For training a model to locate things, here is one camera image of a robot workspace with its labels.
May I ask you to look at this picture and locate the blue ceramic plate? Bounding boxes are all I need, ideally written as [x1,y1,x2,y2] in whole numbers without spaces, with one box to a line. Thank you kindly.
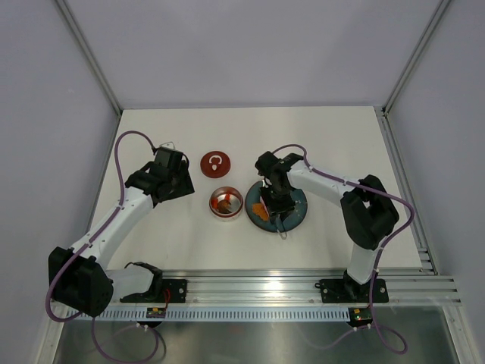
[244,180,308,233]

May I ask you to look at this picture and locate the black mount plate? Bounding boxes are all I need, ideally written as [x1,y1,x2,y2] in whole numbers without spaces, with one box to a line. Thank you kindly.
[314,278,390,303]
[151,278,188,304]

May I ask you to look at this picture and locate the left black mount plate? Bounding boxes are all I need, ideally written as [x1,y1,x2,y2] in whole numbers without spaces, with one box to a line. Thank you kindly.
[151,278,188,304]

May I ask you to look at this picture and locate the right side aluminium rail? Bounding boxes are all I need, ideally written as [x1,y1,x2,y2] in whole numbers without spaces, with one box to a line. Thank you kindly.
[374,108,440,275]

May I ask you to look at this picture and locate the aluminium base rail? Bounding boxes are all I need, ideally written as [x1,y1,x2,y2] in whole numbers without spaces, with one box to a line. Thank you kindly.
[164,269,462,306]

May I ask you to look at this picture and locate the right black mount plate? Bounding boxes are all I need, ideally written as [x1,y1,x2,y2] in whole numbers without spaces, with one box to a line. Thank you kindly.
[314,278,390,303]

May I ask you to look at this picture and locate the right aluminium frame post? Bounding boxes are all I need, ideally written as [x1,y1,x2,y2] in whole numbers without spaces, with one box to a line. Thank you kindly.
[381,0,454,117]

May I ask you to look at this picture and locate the slotted white cable duct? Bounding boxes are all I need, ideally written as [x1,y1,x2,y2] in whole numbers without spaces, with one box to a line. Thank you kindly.
[67,306,352,320]

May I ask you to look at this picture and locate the left aluminium frame post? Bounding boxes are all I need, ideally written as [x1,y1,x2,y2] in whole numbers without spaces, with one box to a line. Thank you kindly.
[52,0,123,120]

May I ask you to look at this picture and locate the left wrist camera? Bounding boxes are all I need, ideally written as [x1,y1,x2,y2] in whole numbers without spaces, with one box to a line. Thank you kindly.
[155,144,183,166]

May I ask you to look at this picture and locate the red round lid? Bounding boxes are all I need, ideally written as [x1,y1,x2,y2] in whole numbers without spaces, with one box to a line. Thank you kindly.
[199,150,231,179]

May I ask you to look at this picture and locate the dark green seaweed piece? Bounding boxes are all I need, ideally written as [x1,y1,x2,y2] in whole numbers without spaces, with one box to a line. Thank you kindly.
[217,200,233,215]

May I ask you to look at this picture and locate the round steel lunch box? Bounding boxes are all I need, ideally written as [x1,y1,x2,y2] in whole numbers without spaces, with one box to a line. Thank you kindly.
[208,186,244,222]

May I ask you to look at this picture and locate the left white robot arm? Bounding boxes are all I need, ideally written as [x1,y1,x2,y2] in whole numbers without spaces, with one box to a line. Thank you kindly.
[45,147,195,320]

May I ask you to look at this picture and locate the aluminium frame post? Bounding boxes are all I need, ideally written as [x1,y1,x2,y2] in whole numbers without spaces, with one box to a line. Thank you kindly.
[381,0,454,117]
[52,0,123,120]

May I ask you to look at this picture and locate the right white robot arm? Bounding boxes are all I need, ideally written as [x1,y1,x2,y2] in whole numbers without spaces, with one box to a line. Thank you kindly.
[246,152,399,303]

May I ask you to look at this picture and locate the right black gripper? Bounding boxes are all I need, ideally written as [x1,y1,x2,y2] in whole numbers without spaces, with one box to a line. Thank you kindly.
[259,183,296,223]

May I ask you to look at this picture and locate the orange fried food piece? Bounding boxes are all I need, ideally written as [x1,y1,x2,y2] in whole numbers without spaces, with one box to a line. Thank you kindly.
[252,202,269,221]

